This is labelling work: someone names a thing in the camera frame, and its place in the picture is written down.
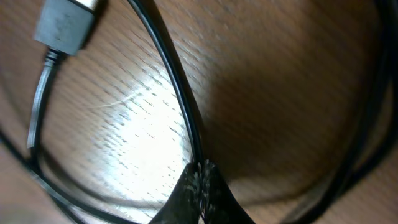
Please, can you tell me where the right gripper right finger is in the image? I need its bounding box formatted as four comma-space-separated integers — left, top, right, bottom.
202, 160, 254, 224

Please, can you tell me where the black usb cable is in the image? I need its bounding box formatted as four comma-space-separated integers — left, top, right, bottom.
0, 0, 206, 224
279, 0, 398, 224

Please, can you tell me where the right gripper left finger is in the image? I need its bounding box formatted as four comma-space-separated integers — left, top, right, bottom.
149, 163, 201, 224

